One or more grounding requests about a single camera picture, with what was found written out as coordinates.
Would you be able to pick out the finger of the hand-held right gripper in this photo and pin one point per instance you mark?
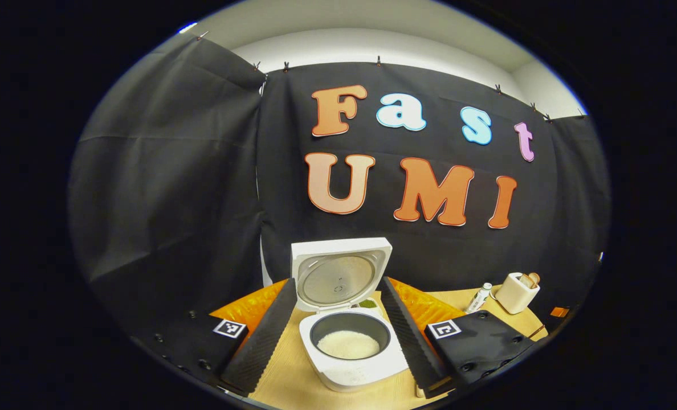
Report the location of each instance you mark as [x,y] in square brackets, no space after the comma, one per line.
[559,311]

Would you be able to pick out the toast bread slice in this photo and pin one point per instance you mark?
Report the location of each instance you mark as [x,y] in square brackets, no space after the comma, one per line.
[525,281]
[534,278]

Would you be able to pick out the white toaster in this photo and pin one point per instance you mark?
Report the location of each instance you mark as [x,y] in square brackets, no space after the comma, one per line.
[512,299]

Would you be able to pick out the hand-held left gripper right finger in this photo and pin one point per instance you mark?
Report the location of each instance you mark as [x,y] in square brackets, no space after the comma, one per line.
[410,341]

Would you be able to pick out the small white seasoning dish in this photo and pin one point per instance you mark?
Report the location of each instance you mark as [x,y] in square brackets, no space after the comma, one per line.
[368,303]

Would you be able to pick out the white rice cooker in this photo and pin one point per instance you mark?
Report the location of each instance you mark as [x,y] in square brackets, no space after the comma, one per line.
[338,273]

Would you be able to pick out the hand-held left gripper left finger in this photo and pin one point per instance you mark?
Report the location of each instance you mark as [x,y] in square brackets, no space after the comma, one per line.
[264,341]

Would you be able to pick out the white drink bottle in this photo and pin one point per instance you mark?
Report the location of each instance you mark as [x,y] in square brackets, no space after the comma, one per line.
[478,299]

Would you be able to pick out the black backdrop cloth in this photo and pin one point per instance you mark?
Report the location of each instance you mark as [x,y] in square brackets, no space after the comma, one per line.
[202,171]

